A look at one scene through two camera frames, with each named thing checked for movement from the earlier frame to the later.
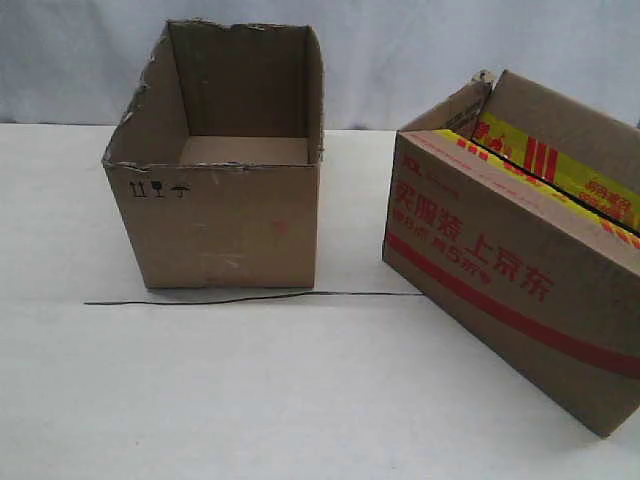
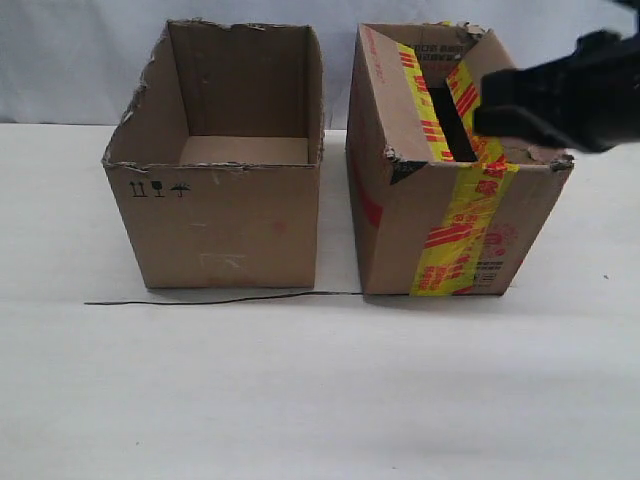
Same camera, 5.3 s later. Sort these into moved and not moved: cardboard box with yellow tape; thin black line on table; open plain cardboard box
Moved: cardboard box with yellow tape
Not moved: thin black line on table; open plain cardboard box
